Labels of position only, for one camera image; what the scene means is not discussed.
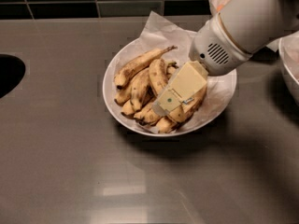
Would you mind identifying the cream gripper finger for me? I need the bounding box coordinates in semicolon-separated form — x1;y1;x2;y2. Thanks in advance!
151;76;175;116

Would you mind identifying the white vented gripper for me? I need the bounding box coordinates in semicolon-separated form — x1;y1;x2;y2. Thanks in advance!
168;14;252;109

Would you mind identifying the central large spotted banana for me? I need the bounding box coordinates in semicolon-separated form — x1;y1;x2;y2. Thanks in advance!
149;58;185;123

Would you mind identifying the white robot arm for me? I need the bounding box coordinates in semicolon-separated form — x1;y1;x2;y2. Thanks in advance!
152;0;299;116

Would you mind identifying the bottom front banana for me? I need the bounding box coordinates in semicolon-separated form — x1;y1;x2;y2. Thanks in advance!
134;99;161;125

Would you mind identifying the lower right banana with sticker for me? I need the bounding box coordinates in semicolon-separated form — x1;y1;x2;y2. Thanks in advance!
156;86;207;133

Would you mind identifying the lower left small banana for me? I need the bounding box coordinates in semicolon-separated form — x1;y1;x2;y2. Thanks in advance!
121;101;135;117

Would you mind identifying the left middle spotted banana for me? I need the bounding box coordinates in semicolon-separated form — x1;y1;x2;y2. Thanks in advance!
130;68;150;111

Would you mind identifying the large white bowl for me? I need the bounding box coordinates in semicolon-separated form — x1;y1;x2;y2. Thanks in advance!
103;29;237;137

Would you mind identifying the far left underlying banana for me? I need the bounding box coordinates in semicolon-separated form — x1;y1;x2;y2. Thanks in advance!
114;81;133;105

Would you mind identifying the top long spotted banana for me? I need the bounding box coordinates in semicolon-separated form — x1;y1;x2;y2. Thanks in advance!
114;46;178;90

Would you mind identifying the white paper liner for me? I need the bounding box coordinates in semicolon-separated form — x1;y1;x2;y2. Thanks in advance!
135;10;233;134

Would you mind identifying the pile of orange fruits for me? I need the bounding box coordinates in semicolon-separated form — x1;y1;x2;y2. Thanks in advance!
217;5;224;11

